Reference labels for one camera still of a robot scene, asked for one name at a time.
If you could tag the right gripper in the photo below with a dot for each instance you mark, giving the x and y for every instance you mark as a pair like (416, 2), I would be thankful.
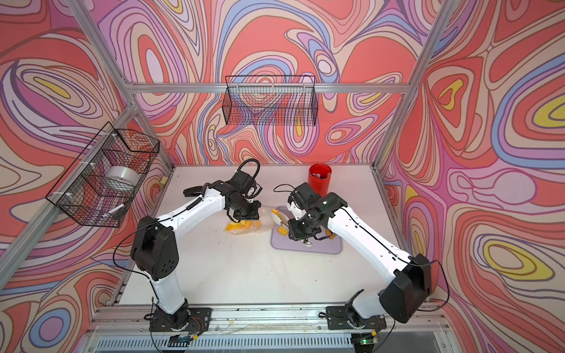
(297, 234)

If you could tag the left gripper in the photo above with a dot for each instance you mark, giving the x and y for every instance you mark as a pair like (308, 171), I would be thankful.
(254, 214)

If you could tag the clear resealable plastic bag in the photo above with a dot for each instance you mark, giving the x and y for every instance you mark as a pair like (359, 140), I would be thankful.
(249, 227)

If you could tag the brown shell cookie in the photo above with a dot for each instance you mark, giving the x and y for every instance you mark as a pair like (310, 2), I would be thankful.
(330, 235)

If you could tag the metal silicone-tipped tongs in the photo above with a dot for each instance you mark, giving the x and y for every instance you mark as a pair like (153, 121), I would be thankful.
(280, 218)

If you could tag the square yellow cracker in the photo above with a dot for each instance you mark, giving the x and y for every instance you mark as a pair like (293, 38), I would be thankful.
(282, 230)

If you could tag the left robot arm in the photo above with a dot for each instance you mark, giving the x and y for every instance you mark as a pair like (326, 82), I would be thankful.
(155, 249)

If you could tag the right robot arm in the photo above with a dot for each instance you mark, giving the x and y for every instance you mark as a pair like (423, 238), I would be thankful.
(406, 278)

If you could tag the lavender plastic tray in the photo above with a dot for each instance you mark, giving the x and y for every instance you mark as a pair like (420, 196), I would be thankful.
(323, 245)

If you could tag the red cylindrical cup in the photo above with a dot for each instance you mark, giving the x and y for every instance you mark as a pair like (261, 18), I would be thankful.
(319, 178)

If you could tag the black stapler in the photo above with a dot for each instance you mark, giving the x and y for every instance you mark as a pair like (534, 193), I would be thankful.
(193, 191)

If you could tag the grey tape roll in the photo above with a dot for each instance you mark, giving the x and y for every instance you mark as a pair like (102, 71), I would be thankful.
(121, 179)

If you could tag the white marker in basket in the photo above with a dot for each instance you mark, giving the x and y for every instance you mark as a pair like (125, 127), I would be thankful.
(113, 211)

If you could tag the back black wire basket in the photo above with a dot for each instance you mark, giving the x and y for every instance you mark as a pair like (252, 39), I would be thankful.
(270, 100)

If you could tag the black wire basket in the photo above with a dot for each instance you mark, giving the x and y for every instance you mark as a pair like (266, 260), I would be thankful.
(84, 197)
(270, 100)

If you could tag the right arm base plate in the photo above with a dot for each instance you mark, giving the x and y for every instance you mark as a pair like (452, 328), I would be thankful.
(343, 317)

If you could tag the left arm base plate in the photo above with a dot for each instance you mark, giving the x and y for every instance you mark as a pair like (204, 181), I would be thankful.
(192, 320)

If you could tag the left black wire basket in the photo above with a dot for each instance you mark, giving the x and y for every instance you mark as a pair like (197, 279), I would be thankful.
(84, 197)

